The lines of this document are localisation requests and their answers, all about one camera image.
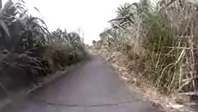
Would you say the grey asphalt path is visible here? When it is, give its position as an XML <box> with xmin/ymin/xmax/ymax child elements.
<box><xmin>0</xmin><ymin>49</ymin><xmax>169</xmax><ymax>112</ymax></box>

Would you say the dry leaf litter verge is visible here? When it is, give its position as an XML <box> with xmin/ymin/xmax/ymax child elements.
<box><xmin>89</xmin><ymin>39</ymin><xmax>198</xmax><ymax>112</ymax></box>

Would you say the row of dry flax bushes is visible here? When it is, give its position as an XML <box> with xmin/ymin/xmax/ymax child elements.
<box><xmin>89</xmin><ymin>0</ymin><xmax>198</xmax><ymax>101</ymax></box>

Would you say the narrow leaf litter verge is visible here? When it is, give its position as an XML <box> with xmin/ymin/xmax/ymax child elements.
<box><xmin>0</xmin><ymin>57</ymin><xmax>88</xmax><ymax>112</ymax></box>

